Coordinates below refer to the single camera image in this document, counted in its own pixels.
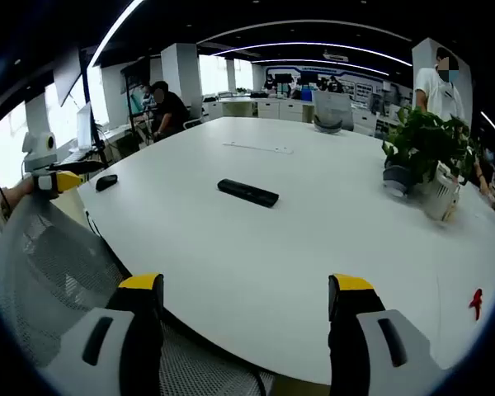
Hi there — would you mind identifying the small black oval case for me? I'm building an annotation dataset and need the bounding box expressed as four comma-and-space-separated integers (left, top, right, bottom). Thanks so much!
95, 173, 120, 192

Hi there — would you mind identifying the green potted plant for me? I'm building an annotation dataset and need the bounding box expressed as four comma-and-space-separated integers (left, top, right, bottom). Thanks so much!
381, 105, 482, 186

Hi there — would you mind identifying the white low cabinet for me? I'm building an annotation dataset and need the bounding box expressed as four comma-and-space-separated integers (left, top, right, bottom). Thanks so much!
255, 98, 315, 123

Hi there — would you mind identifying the white slatted plant pot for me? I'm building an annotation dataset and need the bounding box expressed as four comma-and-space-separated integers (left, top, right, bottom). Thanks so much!
421, 161, 461, 222

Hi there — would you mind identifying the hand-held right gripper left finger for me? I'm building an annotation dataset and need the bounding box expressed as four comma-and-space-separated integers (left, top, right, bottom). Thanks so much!
45, 272, 166, 396

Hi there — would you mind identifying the white table cable cover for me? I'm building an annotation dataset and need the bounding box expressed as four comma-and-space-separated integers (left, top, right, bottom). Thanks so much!
222, 140, 295, 156

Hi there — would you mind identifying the grey mesh office chair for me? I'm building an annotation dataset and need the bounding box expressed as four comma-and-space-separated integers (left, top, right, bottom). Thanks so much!
0, 196, 276, 396

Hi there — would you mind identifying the black tripod stand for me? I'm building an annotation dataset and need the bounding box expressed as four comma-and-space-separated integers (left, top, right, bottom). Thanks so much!
78, 48, 109, 167

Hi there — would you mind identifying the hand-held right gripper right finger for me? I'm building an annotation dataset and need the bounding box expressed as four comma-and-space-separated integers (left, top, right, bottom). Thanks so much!
328, 272, 443, 396

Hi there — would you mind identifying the black remote control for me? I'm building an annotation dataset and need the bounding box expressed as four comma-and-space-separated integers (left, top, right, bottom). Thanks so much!
216, 177, 281, 209

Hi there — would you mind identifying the red fish sticker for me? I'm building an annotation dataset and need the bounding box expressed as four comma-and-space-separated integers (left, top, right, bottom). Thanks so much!
468, 288, 484, 321

